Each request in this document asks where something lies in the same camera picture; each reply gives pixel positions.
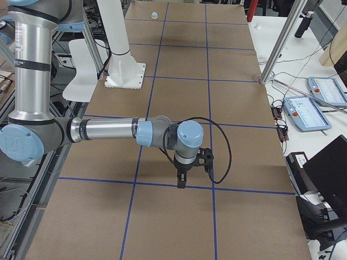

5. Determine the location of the white plastic chair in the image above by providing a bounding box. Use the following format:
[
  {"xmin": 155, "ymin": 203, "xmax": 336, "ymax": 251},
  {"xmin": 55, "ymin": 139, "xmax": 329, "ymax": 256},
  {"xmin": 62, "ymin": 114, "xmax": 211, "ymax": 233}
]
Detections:
[{"xmin": 63, "ymin": 38, "xmax": 104, "ymax": 102}]

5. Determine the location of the black box white label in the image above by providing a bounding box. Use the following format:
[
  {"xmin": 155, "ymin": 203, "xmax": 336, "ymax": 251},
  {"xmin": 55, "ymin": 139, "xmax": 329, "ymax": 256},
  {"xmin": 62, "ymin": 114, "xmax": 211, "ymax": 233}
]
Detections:
[{"xmin": 286, "ymin": 152, "xmax": 316, "ymax": 194}]

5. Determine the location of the metal rod green tip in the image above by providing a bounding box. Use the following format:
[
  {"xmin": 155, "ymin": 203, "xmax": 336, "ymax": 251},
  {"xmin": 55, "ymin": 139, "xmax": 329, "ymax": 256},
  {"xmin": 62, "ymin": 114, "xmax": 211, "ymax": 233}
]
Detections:
[{"xmin": 273, "ymin": 79, "xmax": 346, "ymax": 114}]

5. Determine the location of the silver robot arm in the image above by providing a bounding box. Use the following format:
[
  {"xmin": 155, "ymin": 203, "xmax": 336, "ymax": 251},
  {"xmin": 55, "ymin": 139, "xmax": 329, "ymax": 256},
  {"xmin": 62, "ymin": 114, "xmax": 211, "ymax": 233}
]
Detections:
[{"xmin": 1, "ymin": 1, "xmax": 209, "ymax": 189}]

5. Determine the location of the blue teach pendant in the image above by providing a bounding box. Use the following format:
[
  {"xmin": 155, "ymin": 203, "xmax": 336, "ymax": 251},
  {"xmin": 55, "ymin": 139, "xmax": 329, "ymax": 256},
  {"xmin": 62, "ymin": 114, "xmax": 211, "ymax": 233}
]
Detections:
[
  {"xmin": 307, "ymin": 77, "xmax": 346, "ymax": 108},
  {"xmin": 284, "ymin": 96, "xmax": 332, "ymax": 132}
]

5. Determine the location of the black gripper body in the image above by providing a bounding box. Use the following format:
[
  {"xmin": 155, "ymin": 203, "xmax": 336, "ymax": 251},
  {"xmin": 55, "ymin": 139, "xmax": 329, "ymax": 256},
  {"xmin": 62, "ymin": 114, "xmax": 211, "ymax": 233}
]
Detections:
[{"xmin": 173, "ymin": 156, "xmax": 196, "ymax": 175}]

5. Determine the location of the aluminium frame post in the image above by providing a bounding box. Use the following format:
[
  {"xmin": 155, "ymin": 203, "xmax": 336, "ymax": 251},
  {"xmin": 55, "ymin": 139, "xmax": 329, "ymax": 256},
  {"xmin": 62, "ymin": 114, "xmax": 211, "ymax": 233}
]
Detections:
[{"xmin": 260, "ymin": 0, "xmax": 307, "ymax": 85}]

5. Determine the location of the black laptop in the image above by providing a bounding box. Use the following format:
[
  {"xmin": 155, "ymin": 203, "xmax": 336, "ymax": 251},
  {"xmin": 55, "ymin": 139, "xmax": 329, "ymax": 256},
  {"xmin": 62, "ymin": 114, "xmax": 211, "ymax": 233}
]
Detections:
[{"xmin": 304, "ymin": 134, "xmax": 346, "ymax": 217}]

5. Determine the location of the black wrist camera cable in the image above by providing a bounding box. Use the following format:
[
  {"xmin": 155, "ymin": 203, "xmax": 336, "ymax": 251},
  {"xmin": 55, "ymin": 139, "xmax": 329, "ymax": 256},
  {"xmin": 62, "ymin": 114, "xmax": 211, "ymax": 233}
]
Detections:
[{"xmin": 173, "ymin": 116, "xmax": 233, "ymax": 185}]

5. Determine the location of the near blue teach pendant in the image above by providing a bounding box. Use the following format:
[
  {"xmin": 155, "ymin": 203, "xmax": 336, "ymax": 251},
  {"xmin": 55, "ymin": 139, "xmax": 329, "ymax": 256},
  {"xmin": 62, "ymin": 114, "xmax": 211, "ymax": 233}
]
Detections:
[{"xmin": 284, "ymin": 96, "xmax": 332, "ymax": 132}]

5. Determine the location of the far blue teach pendant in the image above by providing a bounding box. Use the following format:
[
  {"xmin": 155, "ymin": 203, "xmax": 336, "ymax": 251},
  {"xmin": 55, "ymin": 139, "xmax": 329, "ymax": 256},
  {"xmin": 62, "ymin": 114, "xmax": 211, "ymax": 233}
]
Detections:
[{"xmin": 307, "ymin": 77, "xmax": 346, "ymax": 108}]

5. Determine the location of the black bottle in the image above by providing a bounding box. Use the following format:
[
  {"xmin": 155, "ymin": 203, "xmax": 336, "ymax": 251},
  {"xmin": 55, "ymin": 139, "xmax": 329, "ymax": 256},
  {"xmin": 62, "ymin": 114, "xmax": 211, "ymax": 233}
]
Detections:
[{"xmin": 294, "ymin": 11, "xmax": 314, "ymax": 38}]

